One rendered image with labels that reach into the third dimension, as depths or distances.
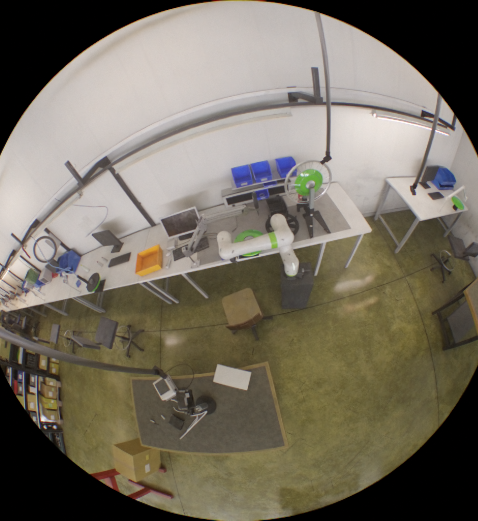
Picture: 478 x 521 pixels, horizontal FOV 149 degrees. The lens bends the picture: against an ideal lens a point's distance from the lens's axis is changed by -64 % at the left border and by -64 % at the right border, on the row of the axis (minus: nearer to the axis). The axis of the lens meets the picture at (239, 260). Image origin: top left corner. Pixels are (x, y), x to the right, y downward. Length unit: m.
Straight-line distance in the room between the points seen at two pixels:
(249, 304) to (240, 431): 1.24
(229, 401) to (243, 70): 2.80
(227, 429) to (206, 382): 0.43
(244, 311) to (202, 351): 1.03
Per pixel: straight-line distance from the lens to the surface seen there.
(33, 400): 5.74
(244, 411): 1.52
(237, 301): 1.97
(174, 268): 2.10
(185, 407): 1.32
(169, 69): 2.04
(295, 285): 1.80
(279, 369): 2.42
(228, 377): 1.48
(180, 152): 2.17
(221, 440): 1.66
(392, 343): 2.89
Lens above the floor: 2.42
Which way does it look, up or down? 55 degrees down
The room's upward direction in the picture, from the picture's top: 23 degrees counter-clockwise
